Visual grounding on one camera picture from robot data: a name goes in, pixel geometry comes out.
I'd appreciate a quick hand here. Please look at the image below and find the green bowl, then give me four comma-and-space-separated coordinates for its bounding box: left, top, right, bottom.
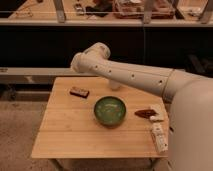
94, 96, 126, 127

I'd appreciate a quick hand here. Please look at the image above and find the brown whiteboard eraser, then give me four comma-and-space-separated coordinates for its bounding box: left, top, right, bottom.
70, 87, 89, 98

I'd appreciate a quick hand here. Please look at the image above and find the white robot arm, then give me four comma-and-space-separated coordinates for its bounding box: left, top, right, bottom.
71, 43, 213, 171

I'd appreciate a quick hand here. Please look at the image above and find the translucent plastic cup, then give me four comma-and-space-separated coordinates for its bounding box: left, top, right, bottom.
108, 80, 121, 91

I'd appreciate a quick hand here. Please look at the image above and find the brown snack packet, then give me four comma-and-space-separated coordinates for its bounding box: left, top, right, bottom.
135, 109, 156, 118

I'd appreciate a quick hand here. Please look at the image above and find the small white object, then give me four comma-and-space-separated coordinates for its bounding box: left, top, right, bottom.
149, 104, 164, 122

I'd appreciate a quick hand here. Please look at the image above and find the white remote control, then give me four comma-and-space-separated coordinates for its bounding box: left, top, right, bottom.
151, 123, 168, 154

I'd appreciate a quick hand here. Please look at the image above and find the wooden shelf with clutter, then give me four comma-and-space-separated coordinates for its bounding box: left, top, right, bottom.
0, 0, 213, 27

